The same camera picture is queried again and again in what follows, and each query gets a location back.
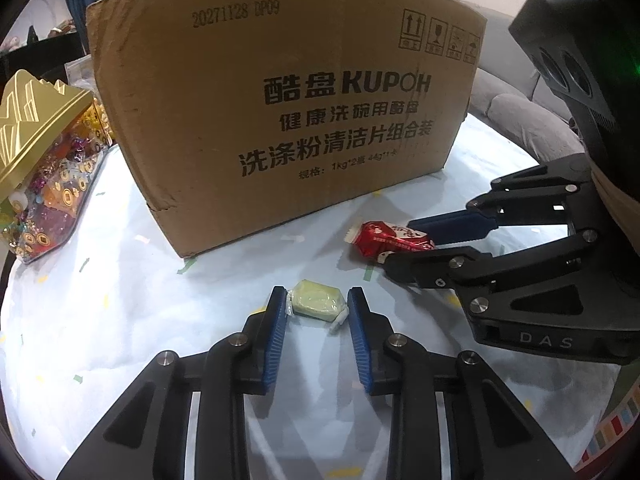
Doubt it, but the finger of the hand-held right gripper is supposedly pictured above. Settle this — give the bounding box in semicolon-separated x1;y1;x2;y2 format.
406;152;601;243
381;229;623;328

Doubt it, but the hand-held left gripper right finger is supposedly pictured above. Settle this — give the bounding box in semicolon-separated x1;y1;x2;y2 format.
347;286;571;480

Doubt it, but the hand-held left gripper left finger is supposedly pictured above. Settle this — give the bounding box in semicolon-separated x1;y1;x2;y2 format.
55;286;290;480

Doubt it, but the red white snack packet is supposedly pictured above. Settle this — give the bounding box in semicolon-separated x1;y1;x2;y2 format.
345;220;437;266

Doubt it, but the light green candy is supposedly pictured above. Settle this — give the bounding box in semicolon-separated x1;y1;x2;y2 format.
285;279;349;336

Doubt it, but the brown cardboard box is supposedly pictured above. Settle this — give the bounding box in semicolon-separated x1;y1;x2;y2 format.
85;0;488;260

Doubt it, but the person's right forearm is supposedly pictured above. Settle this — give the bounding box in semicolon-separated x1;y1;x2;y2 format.
592;167;640;241

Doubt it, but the grey sofa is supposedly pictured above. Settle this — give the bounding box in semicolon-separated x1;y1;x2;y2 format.
467;7;591;156

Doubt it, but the light blue patterned cloth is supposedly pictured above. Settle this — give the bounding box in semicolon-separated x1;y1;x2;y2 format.
0;110;631;480

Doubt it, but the gold lid candy container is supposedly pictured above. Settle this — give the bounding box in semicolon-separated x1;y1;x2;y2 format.
0;69;112;266

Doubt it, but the blue curtain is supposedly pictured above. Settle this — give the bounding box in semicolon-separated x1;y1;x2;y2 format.
61;0;93;56

